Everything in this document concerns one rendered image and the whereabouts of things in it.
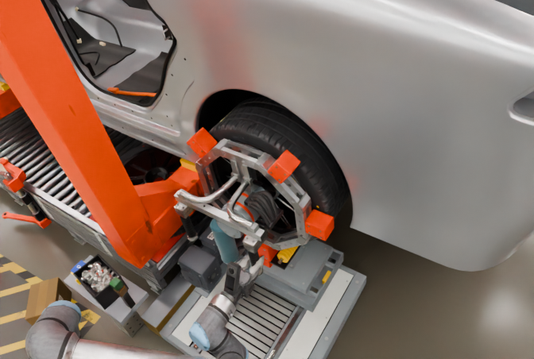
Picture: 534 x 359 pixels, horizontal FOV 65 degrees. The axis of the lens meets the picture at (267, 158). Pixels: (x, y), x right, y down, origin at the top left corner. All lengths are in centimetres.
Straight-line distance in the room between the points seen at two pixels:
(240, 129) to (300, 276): 96
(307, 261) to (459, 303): 82
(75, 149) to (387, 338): 171
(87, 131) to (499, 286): 217
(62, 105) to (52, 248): 180
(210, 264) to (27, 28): 132
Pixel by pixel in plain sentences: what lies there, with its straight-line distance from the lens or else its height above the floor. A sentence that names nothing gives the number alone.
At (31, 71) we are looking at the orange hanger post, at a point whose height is 158.
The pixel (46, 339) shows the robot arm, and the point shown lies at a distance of 144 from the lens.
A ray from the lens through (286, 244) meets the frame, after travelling 183.
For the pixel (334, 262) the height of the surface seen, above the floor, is 18.
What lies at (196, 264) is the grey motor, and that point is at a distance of 218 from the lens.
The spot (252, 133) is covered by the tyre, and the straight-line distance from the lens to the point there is 158.
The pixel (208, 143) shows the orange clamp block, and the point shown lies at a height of 108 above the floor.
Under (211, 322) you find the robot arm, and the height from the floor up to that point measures 85.
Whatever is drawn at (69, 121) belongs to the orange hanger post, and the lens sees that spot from 158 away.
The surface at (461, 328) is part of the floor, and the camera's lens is 246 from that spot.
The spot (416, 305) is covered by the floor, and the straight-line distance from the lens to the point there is 247.
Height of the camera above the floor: 216
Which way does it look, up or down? 43 degrees down
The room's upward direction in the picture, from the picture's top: 10 degrees counter-clockwise
